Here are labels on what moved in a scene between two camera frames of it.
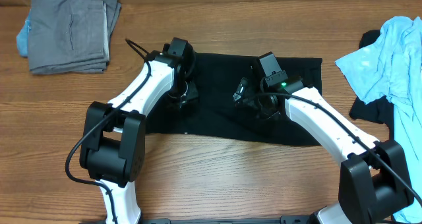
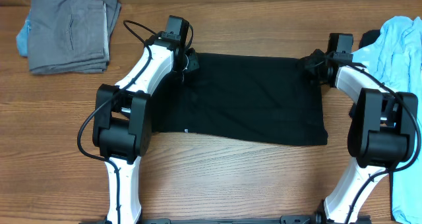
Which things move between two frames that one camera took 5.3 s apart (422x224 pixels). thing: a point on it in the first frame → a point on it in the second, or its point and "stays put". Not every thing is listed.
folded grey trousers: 70,29 stays put
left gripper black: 192,95 → 194,61
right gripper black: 250,102 → 309,66
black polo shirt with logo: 215,114 stays put
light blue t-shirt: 391,70 stays put
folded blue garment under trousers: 22,37 stays put
